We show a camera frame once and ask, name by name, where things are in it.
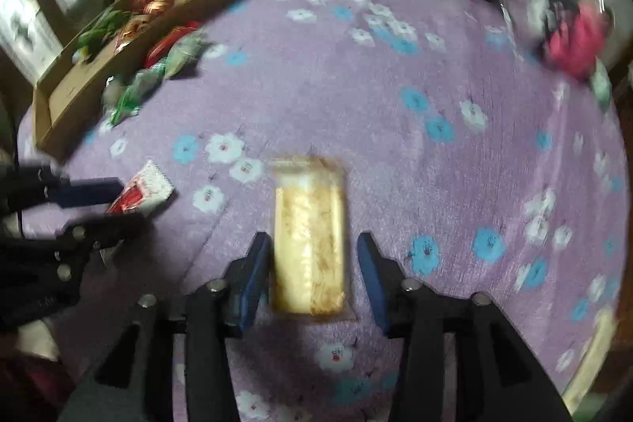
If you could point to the clear green candy wrapper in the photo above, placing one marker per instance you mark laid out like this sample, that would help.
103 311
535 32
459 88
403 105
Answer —
131 98

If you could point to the mint green small item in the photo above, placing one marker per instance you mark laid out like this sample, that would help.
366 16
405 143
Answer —
601 88

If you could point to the shallow cardboard box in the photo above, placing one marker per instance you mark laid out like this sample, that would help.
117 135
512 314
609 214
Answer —
84 91

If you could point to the yellow biscuit packet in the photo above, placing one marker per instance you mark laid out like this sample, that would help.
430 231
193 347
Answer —
309 244

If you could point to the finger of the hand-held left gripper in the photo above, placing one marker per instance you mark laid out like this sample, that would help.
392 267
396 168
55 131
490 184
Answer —
89 193
104 234

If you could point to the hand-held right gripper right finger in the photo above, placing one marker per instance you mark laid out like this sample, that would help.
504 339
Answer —
376 278

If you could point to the plain green snack packet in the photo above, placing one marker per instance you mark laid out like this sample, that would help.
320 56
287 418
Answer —
99 26

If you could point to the long red snack packet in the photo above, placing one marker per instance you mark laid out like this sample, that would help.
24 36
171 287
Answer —
170 37

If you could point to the white and green snack packet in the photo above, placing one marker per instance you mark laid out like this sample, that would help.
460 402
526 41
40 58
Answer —
185 53

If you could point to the purple floral tablecloth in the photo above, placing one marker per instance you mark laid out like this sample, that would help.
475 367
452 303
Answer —
395 155

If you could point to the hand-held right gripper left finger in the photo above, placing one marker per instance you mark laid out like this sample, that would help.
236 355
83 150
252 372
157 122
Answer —
254 278

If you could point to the pink bottle with knitted sleeve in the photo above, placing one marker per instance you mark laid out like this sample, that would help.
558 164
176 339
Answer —
578 36

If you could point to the white red-label snack packet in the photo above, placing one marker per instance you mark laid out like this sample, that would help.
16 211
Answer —
148 187

